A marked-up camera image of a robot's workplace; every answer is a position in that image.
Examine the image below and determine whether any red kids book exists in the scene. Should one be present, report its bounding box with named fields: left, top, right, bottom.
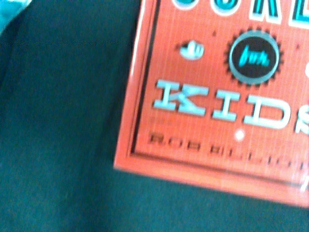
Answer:
left=114, top=0, right=309, bottom=208

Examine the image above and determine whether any black tablecloth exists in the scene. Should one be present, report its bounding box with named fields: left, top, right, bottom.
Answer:
left=0, top=0, right=309, bottom=232

